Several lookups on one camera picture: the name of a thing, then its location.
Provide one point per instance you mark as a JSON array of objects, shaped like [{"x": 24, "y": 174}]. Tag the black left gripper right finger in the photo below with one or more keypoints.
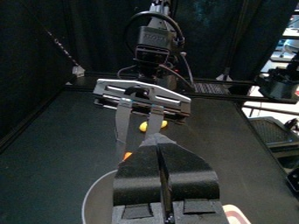
[{"x": 191, "y": 178}]

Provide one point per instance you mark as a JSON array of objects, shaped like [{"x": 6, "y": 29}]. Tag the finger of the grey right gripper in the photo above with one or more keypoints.
[
  {"x": 154, "y": 121},
  {"x": 123, "y": 125}
]

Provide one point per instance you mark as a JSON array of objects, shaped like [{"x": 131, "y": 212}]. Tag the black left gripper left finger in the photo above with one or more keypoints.
[{"x": 136, "y": 175}]

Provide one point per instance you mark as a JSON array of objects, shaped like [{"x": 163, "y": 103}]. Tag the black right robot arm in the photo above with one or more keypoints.
[{"x": 159, "y": 11}]

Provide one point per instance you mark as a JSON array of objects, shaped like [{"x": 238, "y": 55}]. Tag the orange tangerine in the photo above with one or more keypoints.
[{"x": 127, "y": 156}]

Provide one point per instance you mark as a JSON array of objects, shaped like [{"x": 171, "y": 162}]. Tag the grey bowl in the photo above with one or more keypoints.
[{"x": 98, "y": 198}]

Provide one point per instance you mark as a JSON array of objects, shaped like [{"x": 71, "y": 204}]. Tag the yellow toy banana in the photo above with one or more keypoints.
[{"x": 143, "y": 126}]

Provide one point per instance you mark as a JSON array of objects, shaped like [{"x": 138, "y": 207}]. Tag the white text label sticker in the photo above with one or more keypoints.
[{"x": 210, "y": 88}]

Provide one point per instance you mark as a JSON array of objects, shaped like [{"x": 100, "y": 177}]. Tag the black mesh chair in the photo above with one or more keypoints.
[{"x": 273, "y": 132}]

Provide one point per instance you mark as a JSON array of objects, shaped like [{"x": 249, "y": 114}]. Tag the black mechanical device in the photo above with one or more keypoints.
[{"x": 278, "y": 83}]

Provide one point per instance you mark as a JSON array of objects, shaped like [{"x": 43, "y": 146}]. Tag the white desk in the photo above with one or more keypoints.
[{"x": 290, "y": 32}]

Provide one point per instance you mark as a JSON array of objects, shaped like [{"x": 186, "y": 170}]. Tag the white frame corner bracket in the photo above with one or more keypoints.
[
  {"x": 78, "y": 71},
  {"x": 225, "y": 76}
]

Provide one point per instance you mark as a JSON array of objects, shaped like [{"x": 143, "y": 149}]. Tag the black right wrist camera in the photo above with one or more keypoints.
[{"x": 154, "y": 39}]

